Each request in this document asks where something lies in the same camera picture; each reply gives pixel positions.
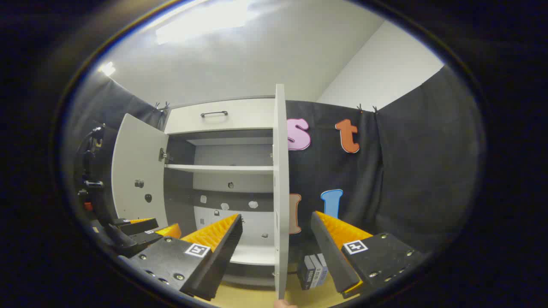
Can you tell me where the small black box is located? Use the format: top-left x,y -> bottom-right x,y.
297,256 -> 315,290

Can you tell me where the white cabinet shelf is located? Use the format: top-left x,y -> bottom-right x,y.
165,164 -> 274,175
230,245 -> 275,266

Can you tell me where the white cabinet drawer front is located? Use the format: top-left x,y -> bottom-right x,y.
165,98 -> 275,134

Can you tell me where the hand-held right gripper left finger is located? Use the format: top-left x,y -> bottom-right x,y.
118,213 -> 244,302

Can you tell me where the white door with cat sticker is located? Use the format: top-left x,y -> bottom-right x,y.
273,84 -> 291,300

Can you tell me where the white door with camera sticker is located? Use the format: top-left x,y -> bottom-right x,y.
111,113 -> 170,230

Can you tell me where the small blue box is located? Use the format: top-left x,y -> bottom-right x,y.
318,253 -> 329,284

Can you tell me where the white cabinet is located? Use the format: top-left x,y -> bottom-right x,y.
163,98 -> 277,288

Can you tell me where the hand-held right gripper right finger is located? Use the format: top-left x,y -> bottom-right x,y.
310,210 -> 425,299

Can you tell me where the ceiling light panel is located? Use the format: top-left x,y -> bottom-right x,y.
154,0 -> 257,45

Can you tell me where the dark equipment stand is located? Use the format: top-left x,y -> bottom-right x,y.
76,123 -> 106,211

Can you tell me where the small grey box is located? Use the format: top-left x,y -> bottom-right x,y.
309,254 -> 322,288

